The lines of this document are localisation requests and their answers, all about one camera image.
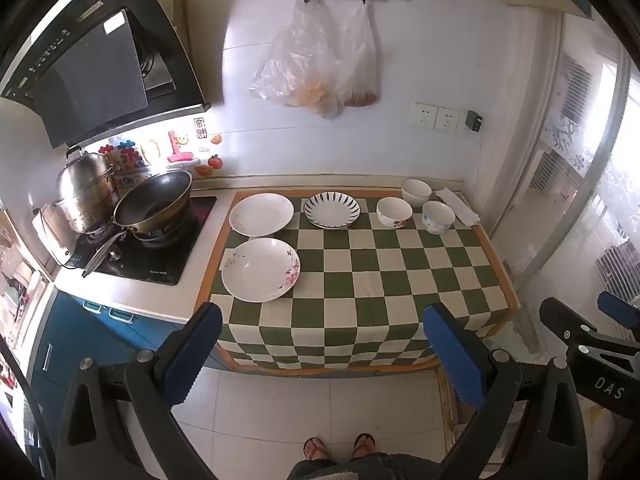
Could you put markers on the black range hood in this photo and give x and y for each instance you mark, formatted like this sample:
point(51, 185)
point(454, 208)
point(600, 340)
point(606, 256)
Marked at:
point(100, 75)

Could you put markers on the large clear plastic bag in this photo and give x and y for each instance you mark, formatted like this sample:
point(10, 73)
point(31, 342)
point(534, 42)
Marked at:
point(295, 65)

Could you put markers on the black striped white plate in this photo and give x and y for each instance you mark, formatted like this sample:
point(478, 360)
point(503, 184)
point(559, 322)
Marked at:
point(332, 210)

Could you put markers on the white bowl dark rim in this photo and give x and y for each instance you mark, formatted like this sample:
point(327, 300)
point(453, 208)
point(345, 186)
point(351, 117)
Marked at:
point(416, 191)

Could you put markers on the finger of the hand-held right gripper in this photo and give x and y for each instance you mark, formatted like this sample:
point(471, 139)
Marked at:
point(562, 320)
point(617, 305)

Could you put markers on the white kitchen appliance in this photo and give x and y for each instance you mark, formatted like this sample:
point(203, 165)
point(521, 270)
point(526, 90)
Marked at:
point(50, 240)

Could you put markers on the beige vent duct cover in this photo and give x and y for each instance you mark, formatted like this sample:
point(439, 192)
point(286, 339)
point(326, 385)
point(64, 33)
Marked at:
point(170, 15)

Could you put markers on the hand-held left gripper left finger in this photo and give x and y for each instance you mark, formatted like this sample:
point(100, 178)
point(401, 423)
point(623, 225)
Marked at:
point(195, 355)

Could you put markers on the white bowl floral print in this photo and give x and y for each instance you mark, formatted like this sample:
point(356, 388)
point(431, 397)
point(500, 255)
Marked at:
point(394, 212)

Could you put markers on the black glass gas stove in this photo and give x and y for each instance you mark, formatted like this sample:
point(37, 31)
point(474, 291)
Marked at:
point(165, 260)

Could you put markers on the white plate pink floral print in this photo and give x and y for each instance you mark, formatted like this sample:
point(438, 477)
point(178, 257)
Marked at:
point(260, 270)

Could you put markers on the small clear plastic bag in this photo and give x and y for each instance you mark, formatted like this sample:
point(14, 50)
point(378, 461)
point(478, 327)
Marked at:
point(362, 65)

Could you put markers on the white plate small floral print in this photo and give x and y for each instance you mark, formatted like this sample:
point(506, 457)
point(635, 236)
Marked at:
point(261, 214)

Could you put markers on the blue kitchen cabinet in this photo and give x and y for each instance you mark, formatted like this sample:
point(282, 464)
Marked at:
point(65, 330)

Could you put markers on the stainless steel steamer pot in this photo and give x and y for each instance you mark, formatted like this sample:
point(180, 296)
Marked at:
point(85, 190)

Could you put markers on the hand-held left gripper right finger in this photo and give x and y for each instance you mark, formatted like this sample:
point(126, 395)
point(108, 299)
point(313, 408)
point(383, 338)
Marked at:
point(455, 355)

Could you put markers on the white wall power outlet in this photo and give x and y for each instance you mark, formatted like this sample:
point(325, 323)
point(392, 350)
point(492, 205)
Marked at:
point(425, 115)
point(446, 120)

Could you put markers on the person's left foot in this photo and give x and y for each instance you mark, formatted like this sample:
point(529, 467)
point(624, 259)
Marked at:
point(315, 448)

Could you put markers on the black charger plug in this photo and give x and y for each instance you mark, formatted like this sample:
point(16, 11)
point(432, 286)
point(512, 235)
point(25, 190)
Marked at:
point(474, 121)

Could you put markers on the person's grey pants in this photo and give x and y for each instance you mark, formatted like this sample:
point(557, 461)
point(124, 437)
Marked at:
point(365, 467)

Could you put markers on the white bowl blue print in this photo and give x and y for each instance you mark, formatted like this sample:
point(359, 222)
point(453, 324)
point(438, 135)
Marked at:
point(438, 219)

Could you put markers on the green white checkered tablecloth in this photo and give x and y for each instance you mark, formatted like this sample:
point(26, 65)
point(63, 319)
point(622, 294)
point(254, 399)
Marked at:
point(360, 285)

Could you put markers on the colourful wall stickers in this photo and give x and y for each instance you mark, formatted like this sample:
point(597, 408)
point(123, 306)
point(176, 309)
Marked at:
point(175, 152)

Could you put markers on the folded white paper towel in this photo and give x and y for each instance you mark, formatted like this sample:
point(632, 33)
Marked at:
point(457, 205)

